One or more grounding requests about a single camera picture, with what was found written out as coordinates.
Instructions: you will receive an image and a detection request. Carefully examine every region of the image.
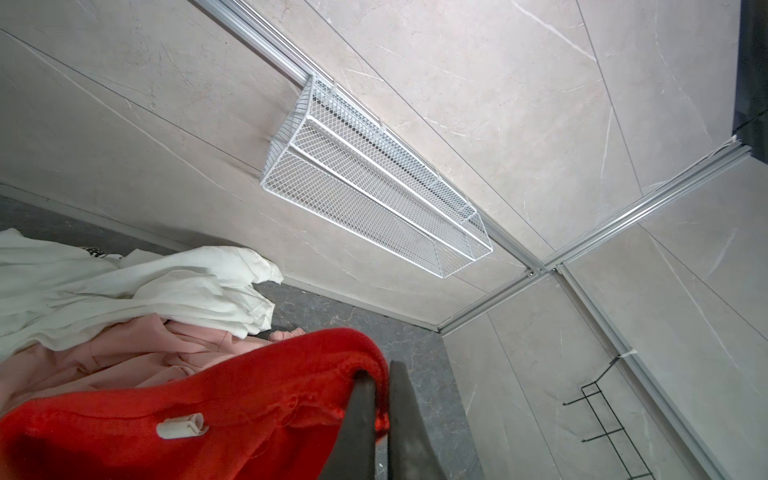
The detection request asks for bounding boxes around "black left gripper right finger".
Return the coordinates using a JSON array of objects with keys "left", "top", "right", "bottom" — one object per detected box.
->
[{"left": 387, "top": 361, "right": 447, "bottom": 480}]

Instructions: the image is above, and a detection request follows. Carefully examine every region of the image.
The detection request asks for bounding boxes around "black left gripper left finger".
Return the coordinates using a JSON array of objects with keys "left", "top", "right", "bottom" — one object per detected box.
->
[{"left": 319, "top": 371, "right": 376, "bottom": 480}]

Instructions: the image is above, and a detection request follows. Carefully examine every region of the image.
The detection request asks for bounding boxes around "red cloth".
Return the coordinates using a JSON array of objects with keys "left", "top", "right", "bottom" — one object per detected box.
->
[{"left": 1, "top": 328, "right": 389, "bottom": 479}]

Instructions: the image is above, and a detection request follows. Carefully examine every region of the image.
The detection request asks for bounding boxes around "pink cloth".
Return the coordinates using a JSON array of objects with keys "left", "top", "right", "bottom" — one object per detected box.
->
[{"left": 1, "top": 314, "right": 305, "bottom": 415}]

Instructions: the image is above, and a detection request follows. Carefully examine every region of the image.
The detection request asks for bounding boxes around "white cloth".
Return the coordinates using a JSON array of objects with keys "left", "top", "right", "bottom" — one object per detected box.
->
[{"left": 1, "top": 228, "right": 283, "bottom": 359}]

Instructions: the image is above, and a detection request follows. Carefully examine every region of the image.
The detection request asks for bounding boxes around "black wire hook rack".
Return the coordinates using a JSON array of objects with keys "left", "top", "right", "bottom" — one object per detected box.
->
[{"left": 562, "top": 352, "right": 657, "bottom": 480}]

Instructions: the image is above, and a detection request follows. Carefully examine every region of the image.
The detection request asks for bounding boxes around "white wire mesh basket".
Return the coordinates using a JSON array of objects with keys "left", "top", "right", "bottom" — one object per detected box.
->
[{"left": 261, "top": 76, "right": 493, "bottom": 278}]

